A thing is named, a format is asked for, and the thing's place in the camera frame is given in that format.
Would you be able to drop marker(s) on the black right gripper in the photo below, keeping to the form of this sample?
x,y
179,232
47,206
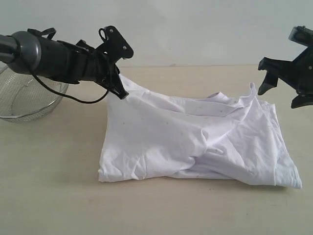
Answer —
x,y
298,74

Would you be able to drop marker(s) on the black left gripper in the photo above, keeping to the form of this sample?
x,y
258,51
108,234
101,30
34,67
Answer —
x,y
99,69

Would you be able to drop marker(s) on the white t-shirt red lettering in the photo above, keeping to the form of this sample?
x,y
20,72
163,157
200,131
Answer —
x,y
218,137

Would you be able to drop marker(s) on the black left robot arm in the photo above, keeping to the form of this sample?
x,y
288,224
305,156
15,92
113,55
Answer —
x,y
36,53

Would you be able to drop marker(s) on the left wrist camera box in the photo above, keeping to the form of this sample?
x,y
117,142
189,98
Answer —
x,y
114,44

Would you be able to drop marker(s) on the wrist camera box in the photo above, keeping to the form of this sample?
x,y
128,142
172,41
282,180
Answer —
x,y
301,35
114,44

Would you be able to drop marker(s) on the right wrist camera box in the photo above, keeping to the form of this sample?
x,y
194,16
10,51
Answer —
x,y
301,35

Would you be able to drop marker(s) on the metal mesh strainer bowl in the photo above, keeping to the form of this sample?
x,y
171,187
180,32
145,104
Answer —
x,y
24,99

